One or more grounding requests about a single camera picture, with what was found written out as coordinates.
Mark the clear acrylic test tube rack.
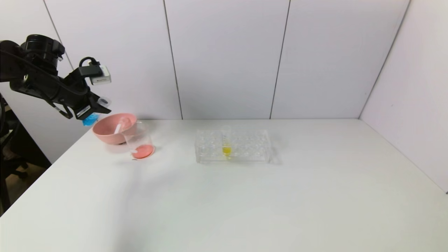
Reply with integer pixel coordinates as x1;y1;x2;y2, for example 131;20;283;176
195;129;272;163

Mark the test tube with yellow pigment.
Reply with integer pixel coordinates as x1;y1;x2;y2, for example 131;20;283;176
222;125;232;159

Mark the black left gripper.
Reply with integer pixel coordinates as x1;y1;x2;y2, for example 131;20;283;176
61;71;112;120

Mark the test tube with red pigment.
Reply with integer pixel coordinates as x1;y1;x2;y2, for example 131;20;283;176
114;118;129;135

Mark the test tube with blue pigment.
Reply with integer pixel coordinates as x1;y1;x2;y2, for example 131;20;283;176
82;97;112;127

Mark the clear glass beaker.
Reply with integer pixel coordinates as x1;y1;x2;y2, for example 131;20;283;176
122;121;155;160

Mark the black office chair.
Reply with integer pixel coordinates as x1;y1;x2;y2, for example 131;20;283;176
0;101;30;210

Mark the pink plastic bowl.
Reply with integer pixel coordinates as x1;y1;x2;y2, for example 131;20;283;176
92;113;138;145

